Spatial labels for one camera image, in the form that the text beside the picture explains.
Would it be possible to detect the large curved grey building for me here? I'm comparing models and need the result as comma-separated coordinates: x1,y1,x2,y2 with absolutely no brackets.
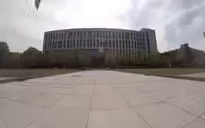
42,27,159,66

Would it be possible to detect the grey stone slab pavement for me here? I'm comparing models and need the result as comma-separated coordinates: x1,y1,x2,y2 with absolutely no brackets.
0,69,205,128

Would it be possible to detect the grass field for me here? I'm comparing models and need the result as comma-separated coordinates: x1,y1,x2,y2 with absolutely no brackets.
115,67,205,78
0,68,85,80

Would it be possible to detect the row of trees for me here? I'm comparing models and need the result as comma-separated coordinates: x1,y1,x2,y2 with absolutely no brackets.
0,41,205,70

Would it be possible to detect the low grey building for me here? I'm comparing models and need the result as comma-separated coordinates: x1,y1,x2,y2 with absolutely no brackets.
161,42,205,66

